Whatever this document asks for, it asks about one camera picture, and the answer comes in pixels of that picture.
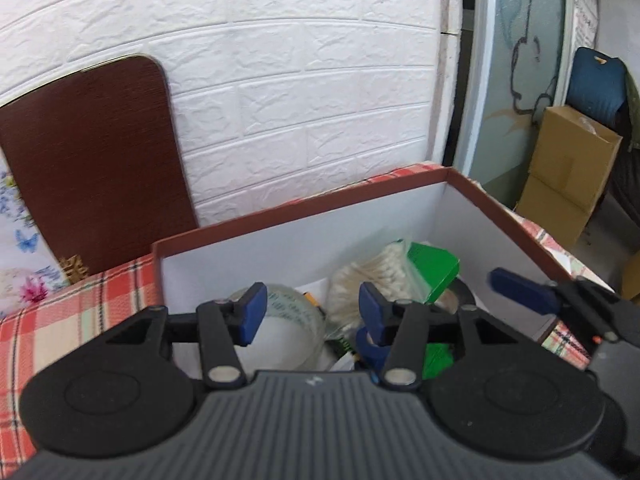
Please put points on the maroon box lid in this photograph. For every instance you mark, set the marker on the maroon box lid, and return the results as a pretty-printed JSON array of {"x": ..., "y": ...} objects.
[{"x": 96, "y": 159}]

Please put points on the floral white headboard panel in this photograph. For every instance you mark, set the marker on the floral white headboard panel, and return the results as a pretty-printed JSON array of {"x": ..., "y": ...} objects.
[{"x": 29, "y": 272}]

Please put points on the bag of cotton swabs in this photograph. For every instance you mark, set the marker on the bag of cotton swabs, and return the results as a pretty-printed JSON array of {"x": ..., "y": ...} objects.
[{"x": 390, "y": 271}]

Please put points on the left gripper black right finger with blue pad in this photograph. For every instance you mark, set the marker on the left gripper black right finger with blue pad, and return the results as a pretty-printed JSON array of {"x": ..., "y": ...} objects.
[{"x": 489, "y": 387}]

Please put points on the glass door with cartoon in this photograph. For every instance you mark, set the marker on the glass door with cartoon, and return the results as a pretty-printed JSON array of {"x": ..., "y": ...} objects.
[{"x": 514, "y": 61}]

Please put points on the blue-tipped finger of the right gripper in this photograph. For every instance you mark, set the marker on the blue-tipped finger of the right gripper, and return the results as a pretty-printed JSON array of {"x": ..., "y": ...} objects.
[{"x": 591, "y": 312}]

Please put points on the maroon open storage box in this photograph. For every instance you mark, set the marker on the maroon open storage box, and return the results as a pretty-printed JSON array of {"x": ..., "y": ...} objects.
[{"x": 302, "y": 243}]

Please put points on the green small packet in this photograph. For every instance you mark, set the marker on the green small packet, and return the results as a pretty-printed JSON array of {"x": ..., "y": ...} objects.
[{"x": 431, "y": 269}]

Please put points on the stacked brown cardboard boxes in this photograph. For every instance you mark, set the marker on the stacked brown cardboard boxes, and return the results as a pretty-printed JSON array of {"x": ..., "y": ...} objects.
[{"x": 572, "y": 161}]

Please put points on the red plaid bed sheet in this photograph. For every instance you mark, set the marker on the red plaid bed sheet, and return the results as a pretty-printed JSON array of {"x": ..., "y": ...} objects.
[{"x": 38, "y": 335}]

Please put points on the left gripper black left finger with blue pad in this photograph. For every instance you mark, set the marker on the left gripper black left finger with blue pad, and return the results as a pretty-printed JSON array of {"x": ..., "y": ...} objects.
[{"x": 139, "y": 383}]

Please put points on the clear packing tape roll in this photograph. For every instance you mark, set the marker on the clear packing tape roll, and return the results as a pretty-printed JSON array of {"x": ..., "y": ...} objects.
[{"x": 290, "y": 336}]

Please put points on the black round tin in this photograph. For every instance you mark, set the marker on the black round tin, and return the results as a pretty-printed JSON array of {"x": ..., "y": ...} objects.
[{"x": 455, "y": 296}]

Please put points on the blue ring object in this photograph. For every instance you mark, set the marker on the blue ring object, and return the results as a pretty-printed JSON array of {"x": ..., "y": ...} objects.
[{"x": 370, "y": 353}]

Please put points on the blue chair back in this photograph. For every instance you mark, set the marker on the blue chair back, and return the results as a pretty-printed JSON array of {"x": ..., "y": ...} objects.
[{"x": 597, "y": 88}]

